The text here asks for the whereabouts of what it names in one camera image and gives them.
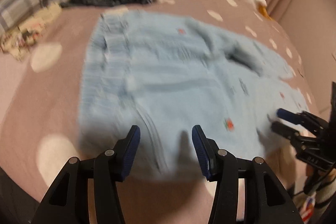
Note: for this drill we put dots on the cartoon print cloth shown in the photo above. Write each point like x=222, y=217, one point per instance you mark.
x=19, y=41

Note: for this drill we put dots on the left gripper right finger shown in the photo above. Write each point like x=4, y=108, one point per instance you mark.
x=205, y=154

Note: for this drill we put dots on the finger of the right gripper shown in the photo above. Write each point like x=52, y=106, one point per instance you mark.
x=285, y=131
x=293, y=118

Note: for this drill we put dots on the light blue denim pants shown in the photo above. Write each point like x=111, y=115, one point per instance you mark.
x=166, y=74

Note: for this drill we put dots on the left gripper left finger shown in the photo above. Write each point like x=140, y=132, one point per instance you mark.
x=125, y=151

